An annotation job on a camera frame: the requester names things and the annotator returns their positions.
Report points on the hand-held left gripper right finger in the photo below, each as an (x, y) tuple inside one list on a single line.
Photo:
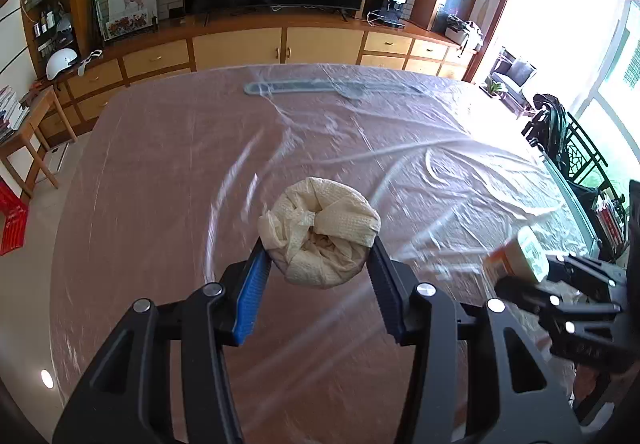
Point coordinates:
[(385, 289)]

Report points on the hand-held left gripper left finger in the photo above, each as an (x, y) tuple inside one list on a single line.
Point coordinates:
[(252, 294)]

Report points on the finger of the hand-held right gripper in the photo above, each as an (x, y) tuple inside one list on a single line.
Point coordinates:
[(550, 301), (590, 271)]

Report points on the amber container with pale lid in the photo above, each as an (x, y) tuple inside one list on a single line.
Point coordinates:
[(515, 259)]

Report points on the cream cloth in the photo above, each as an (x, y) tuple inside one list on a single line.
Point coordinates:
[(330, 224)]

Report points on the row of books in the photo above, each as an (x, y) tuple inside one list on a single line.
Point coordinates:
[(607, 219)]

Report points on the black carved chair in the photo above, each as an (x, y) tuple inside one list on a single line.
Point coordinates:
[(592, 164)]

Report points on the potted green plant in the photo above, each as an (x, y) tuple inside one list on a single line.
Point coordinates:
[(495, 88)]

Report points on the grey-blue flat strip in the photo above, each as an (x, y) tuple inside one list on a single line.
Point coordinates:
[(325, 88)]

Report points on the dark armchair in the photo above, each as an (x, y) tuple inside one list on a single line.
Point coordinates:
[(515, 74)]

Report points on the wooden sideboard cabinet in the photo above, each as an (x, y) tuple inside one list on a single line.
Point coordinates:
[(240, 49)]

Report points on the red plastic crate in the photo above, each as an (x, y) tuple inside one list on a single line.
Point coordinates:
[(12, 219)]

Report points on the grey printer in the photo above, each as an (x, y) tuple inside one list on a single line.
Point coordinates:
[(462, 32)]

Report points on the wooden side table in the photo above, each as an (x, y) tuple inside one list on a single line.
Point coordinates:
[(30, 134)]

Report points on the black coffee machine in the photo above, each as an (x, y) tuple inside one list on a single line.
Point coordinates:
[(392, 4)]

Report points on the white helmet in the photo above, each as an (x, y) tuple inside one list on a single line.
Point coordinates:
[(61, 63)]

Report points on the stack of magazines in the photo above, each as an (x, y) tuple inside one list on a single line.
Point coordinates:
[(9, 112)]

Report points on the framed animal picture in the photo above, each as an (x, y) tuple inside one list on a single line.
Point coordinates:
[(131, 2)]

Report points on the wooden wall shelf unit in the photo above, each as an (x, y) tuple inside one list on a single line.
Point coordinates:
[(47, 9)]

